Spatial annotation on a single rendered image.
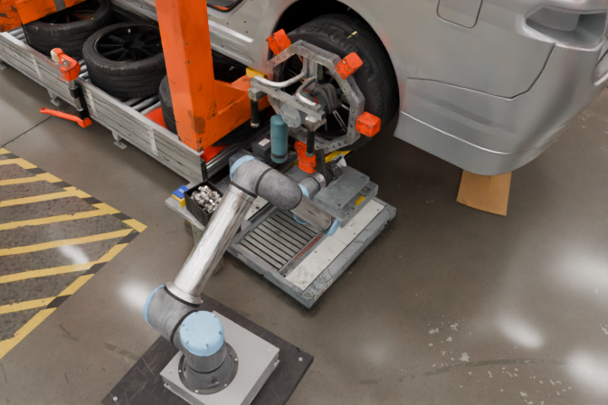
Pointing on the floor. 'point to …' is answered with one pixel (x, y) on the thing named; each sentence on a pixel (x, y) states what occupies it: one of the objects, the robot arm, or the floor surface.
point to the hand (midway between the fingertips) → (341, 154)
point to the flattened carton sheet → (485, 192)
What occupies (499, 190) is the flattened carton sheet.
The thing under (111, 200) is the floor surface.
